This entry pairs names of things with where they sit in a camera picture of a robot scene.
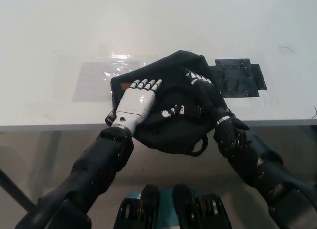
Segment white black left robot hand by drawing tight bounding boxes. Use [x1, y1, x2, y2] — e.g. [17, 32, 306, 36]
[111, 78, 163, 138]

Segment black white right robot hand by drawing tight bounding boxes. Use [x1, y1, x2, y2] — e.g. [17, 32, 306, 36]
[160, 67, 236, 125]

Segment black soft travel bag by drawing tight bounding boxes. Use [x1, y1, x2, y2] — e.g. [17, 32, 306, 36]
[104, 50, 230, 157]

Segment robot legs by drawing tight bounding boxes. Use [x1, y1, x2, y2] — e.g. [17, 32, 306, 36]
[112, 183, 233, 229]

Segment black tape patch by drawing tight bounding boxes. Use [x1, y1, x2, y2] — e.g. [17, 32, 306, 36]
[209, 57, 268, 99]

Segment grey clear tape patch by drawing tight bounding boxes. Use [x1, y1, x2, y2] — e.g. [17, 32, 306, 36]
[72, 61, 147, 102]

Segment black metal table leg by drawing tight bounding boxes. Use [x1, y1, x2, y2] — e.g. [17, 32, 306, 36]
[0, 167, 36, 212]

